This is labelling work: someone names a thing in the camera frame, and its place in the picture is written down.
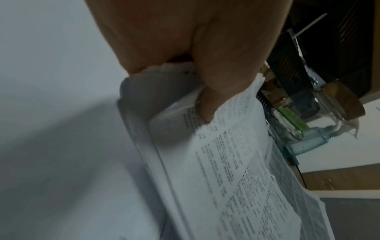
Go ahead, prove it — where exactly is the black slatted plastic basket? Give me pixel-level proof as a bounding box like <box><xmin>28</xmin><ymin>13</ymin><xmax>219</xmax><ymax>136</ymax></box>
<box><xmin>257</xmin><ymin>29</ymin><xmax>322</xmax><ymax>120</ymax></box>

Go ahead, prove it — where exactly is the green pen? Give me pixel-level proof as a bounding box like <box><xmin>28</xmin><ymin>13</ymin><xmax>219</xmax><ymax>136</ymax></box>
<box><xmin>277</xmin><ymin>106</ymin><xmax>310</xmax><ymax>131</ymax></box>

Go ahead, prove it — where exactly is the person's left hand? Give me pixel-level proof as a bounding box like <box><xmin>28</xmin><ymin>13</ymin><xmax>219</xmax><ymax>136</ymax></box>
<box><xmin>84</xmin><ymin>0</ymin><xmax>293</xmax><ymax>124</ymax></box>

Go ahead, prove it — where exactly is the thin white stick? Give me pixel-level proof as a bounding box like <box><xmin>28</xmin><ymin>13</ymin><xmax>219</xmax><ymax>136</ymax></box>
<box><xmin>292</xmin><ymin>13</ymin><xmax>328</xmax><ymax>38</ymax></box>

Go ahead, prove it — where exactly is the glass jar with wooden lid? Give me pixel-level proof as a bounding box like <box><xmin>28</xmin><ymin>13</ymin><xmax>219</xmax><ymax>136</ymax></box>
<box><xmin>309</xmin><ymin>79</ymin><xmax>366</xmax><ymax>142</ymax></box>

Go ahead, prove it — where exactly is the dark wooden cabinet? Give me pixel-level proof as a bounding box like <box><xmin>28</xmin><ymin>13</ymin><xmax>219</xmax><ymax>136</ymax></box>
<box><xmin>286</xmin><ymin>0</ymin><xmax>380</xmax><ymax>99</ymax></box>

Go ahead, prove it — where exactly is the white printed book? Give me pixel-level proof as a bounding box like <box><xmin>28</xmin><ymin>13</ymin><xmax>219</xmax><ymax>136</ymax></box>
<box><xmin>116</xmin><ymin>61</ymin><xmax>335</xmax><ymax>240</ymax></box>

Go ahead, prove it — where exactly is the teal transparent bottle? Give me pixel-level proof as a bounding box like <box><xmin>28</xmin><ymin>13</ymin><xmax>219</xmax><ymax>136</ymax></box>
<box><xmin>282</xmin><ymin>127</ymin><xmax>331</xmax><ymax>157</ymax></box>

